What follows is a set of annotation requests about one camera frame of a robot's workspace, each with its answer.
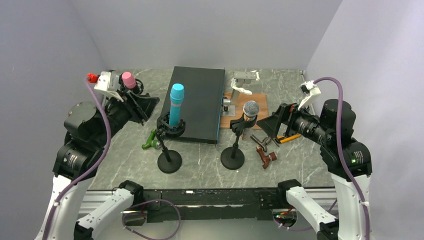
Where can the pink microphone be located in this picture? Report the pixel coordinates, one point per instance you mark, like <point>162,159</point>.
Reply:
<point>128,80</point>

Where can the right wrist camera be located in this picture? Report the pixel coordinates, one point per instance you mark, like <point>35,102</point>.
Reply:
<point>311,91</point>

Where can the black shock mount stand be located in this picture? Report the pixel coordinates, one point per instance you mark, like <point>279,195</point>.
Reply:
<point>169,161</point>

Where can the silver mesh glitter microphone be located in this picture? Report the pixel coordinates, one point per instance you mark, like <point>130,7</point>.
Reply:
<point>250,110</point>

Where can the black clip microphone stand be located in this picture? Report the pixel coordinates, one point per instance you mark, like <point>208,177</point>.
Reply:
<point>232,158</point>

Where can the blue microphone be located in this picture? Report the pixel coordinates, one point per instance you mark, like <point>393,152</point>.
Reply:
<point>177,95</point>

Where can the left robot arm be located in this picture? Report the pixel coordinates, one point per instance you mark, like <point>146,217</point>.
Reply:
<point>89,131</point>

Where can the grey metal pipe fitting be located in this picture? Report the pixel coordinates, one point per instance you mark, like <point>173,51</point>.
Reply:
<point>264,142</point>

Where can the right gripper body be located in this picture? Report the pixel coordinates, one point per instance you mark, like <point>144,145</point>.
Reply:
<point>294,116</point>

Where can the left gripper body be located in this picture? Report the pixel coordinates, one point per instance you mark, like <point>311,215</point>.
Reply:
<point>124,110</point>

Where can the black base frame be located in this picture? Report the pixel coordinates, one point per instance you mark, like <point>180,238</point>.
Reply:
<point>206,204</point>

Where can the yellow utility knife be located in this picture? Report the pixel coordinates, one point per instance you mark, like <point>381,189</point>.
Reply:
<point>285,139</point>

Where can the black tripod microphone stand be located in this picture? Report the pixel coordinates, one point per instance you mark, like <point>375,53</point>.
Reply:
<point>137,86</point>

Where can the wooden board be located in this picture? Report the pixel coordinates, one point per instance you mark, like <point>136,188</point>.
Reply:
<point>236,110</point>

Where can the green pipe fitting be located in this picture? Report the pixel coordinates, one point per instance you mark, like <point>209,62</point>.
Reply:
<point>151,141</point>

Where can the metal bracket fixture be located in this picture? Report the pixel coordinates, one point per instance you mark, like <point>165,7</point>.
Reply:
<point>239,78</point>

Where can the black flat box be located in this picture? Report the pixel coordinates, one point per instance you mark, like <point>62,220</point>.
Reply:
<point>202,103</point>

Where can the brown pipe fitting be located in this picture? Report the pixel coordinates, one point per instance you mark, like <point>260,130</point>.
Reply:
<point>265,158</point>

